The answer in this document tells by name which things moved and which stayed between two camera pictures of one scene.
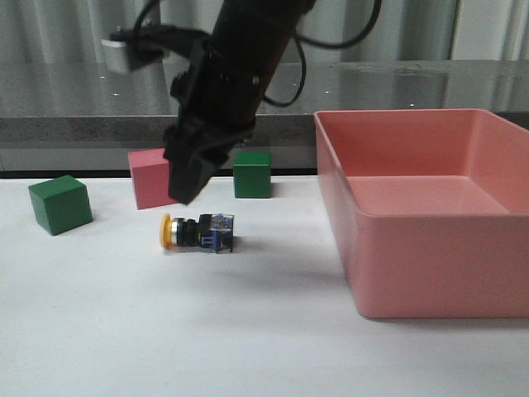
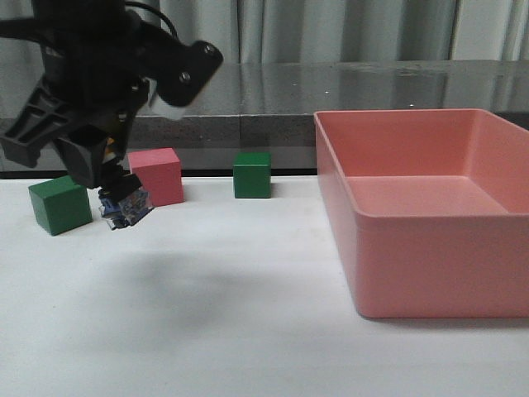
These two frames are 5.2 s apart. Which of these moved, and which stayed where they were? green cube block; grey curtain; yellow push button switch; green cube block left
Moved: yellow push button switch
Stayed: green cube block; grey curtain; green cube block left
